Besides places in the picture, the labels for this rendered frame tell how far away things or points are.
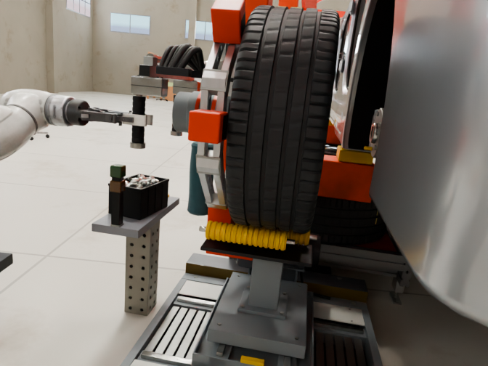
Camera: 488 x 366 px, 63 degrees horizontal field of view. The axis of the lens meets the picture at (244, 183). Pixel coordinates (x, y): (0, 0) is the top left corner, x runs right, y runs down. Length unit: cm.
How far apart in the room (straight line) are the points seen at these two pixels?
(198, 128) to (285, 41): 29
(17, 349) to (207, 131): 108
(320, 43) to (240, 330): 85
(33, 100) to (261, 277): 86
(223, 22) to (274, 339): 90
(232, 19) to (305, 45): 20
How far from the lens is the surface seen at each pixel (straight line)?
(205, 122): 92
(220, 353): 128
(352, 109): 165
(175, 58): 111
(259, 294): 137
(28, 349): 166
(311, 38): 101
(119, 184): 136
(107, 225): 143
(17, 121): 121
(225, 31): 107
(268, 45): 99
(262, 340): 128
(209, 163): 102
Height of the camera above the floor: 95
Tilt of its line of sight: 14 degrees down
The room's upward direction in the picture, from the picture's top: 5 degrees clockwise
